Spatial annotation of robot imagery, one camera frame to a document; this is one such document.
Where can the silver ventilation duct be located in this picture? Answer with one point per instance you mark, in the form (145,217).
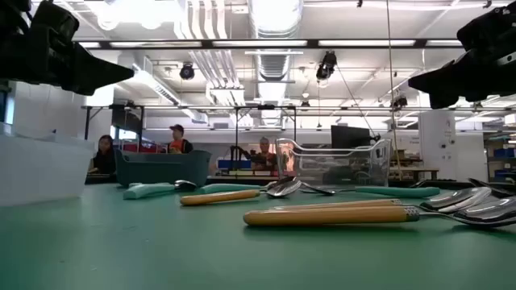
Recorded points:
(274,64)

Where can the green table mat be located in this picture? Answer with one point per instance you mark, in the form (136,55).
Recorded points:
(121,249)

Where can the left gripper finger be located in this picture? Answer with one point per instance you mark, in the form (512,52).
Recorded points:
(88,84)
(92,64)

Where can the black background rack frame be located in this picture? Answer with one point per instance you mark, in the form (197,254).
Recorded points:
(201,107)

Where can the clear plastic bin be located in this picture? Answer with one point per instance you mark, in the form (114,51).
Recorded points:
(290,161)

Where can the black wall screen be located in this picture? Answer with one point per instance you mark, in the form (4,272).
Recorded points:
(127,118)

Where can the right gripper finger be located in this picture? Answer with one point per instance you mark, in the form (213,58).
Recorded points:
(447,74)
(451,94)

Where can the black ceiling camera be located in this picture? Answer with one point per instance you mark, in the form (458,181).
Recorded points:
(399,101)
(186,71)
(325,66)

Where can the frosted white plastic bin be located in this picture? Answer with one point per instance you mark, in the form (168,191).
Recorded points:
(40,173)

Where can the gray-blue plastic bin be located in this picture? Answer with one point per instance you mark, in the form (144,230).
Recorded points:
(161,169)

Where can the shelf with blue bins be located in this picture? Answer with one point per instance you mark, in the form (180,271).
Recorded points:
(502,157)

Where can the black overhead frame beam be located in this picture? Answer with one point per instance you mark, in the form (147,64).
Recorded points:
(242,43)

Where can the blue crate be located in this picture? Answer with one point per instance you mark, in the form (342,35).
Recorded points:
(230,164)

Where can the person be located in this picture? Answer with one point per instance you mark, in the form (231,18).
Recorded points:
(179,139)
(105,155)
(264,155)

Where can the black monitor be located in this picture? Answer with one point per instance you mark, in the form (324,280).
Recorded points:
(350,137)

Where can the wooden background table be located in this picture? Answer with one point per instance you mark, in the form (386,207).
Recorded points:
(413,171)

